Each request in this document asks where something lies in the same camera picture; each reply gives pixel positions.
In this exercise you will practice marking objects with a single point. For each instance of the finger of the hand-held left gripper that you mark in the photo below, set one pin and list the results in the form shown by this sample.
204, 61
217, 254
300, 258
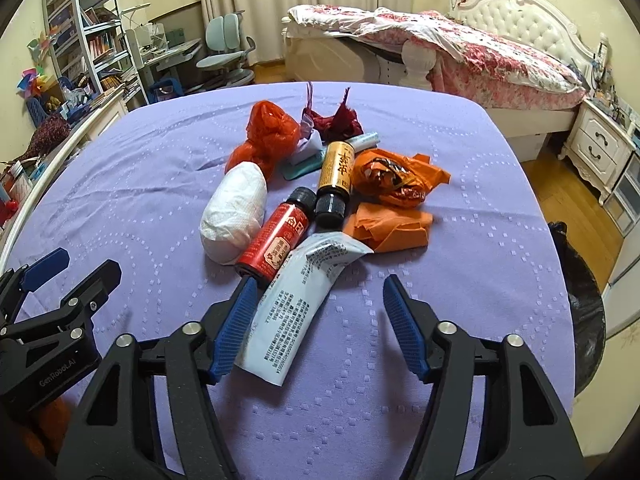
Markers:
95, 285
47, 262

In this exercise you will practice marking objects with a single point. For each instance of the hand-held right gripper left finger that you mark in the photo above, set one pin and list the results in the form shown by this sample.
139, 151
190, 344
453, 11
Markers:
232, 330

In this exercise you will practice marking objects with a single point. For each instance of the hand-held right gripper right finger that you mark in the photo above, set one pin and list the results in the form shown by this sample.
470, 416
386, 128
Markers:
405, 330

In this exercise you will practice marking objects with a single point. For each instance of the white printed plastic pouch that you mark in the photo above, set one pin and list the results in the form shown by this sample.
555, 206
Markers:
295, 310

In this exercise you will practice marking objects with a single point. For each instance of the red small bottle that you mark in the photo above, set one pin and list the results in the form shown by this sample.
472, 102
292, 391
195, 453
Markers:
272, 245

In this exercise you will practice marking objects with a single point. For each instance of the orange paper piece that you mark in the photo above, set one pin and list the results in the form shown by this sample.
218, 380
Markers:
390, 225

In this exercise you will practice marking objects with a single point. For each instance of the white tissue wad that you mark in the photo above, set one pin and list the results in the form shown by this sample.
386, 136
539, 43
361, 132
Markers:
232, 210

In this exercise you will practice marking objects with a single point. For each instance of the orange plastic bag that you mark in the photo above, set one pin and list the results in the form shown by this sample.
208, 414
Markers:
385, 175

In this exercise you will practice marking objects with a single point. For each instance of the gold small bottle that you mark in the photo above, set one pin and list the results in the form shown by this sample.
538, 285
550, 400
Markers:
337, 170

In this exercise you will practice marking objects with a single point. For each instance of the black trash bag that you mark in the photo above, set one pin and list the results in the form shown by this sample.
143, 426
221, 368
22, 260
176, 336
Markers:
582, 310

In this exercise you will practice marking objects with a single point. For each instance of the teal and white box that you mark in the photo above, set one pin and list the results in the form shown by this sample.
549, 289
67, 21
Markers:
367, 140

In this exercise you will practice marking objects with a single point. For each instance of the red plastic bag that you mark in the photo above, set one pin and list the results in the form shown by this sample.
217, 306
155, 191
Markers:
270, 130

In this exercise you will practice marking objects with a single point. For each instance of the orange cloth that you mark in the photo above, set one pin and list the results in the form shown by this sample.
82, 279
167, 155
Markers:
47, 430

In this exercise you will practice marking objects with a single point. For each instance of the purple tablecloth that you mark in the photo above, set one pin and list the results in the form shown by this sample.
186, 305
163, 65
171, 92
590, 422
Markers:
150, 185

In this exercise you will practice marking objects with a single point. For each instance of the dried purple flowers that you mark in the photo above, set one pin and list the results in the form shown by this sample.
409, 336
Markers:
50, 135

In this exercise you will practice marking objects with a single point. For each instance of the colourful pinwheel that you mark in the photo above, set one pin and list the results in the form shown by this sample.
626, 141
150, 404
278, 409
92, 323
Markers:
35, 82

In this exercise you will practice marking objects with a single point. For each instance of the lilac crumpled cloth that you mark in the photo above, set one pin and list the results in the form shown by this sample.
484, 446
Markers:
307, 146

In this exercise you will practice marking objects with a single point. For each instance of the blue basket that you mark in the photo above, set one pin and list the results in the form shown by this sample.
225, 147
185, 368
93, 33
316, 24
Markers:
165, 94

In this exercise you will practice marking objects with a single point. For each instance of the dark red ribbon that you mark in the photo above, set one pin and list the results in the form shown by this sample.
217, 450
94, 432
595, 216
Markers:
340, 122

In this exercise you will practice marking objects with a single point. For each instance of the white tall cabinet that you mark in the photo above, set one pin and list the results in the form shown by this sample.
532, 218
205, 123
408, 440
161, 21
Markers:
625, 300

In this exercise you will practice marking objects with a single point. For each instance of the grey study desk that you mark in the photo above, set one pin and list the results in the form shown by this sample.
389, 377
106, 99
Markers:
170, 52

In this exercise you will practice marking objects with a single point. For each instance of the white bookshelf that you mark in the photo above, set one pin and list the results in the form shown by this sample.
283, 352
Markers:
82, 10

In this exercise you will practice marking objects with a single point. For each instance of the white storage drawers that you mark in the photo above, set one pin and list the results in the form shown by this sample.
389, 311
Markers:
625, 195

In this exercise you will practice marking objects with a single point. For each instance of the white nightstand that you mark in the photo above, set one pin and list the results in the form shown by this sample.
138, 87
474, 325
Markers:
595, 145

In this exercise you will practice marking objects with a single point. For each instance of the white desk lamp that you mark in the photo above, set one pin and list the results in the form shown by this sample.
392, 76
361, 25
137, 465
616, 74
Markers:
136, 10

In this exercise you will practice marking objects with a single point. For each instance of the pink floral blanket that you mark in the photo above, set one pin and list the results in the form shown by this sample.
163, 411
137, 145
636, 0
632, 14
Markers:
480, 55

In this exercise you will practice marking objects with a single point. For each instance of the pale green swivel chair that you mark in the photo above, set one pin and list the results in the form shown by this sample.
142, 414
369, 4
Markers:
222, 30

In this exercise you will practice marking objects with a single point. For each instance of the cluster of small bedside items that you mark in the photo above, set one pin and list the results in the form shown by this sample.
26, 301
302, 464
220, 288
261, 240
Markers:
612, 85

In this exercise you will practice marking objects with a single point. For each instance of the bed with floral quilt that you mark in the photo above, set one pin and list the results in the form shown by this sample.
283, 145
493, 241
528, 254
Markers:
515, 15

